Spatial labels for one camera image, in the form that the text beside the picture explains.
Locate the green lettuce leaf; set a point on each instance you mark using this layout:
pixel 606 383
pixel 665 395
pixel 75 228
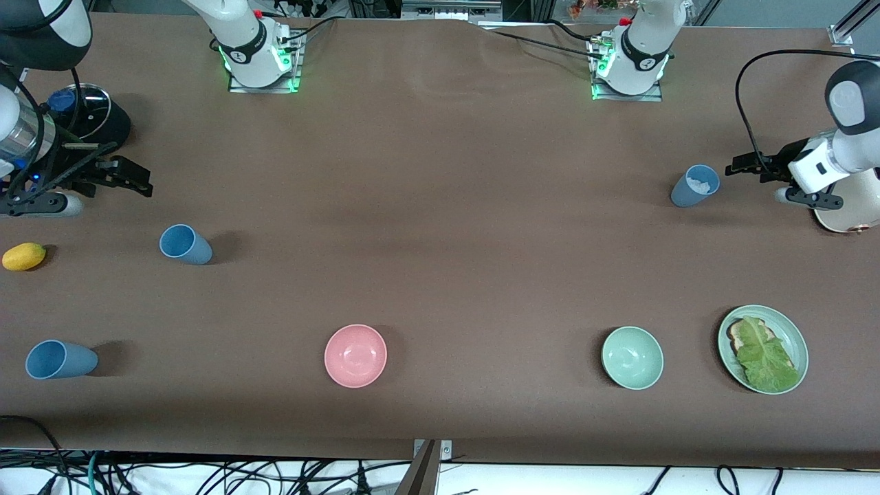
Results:
pixel 766 357

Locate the mint green bowl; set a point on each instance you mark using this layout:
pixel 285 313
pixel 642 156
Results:
pixel 632 357

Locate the power strip with plugs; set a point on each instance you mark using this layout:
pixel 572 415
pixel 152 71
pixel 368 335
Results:
pixel 302 7

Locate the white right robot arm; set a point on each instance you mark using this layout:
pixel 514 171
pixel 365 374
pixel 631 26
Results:
pixel 240 48

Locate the cream toaster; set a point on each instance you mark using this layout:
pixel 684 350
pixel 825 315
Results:
pixel 852 220

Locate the small metal bracket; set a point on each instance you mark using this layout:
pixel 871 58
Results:
pixel 447 450

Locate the blue plastic cup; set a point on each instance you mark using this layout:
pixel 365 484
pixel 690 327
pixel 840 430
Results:
pixel 185 245
pixel 687 196
pixel 60 359

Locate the glass lid blue knob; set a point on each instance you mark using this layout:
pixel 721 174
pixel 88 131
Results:
pixel 95 103

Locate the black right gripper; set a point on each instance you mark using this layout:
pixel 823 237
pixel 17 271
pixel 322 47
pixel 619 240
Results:
pixel 82 172

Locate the aluminium frame profile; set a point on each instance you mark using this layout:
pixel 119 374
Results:
pixel 842 33

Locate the mint green plate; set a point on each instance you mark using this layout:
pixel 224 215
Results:
pixel 792 335

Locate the grey metal device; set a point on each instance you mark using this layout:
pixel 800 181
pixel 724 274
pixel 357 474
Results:
pixel 450 8

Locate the yellow lemon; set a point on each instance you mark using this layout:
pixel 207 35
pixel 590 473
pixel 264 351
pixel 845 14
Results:
pixel 24 256

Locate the toasted bread slice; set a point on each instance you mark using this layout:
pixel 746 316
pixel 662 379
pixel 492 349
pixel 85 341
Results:
pixel 735 337

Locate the red green toy items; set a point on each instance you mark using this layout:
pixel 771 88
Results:
pixel 595 5

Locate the dark camera stand pole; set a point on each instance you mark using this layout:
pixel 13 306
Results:
pixel 419 478

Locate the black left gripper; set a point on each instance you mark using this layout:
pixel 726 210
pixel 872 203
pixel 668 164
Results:
pixel 782 160

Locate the brown table cover cloth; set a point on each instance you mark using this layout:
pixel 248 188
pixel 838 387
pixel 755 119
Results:
pixel 440 172

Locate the white filling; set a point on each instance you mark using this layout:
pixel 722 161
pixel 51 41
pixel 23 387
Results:
pixel 700 184

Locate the pink bowl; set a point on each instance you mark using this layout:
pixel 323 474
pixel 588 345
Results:
pixel 355 355

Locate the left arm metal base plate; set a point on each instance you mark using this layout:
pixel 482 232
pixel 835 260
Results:
pixel 646 97

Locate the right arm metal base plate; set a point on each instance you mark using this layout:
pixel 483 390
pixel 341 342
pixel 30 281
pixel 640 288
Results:
pixel 240 89

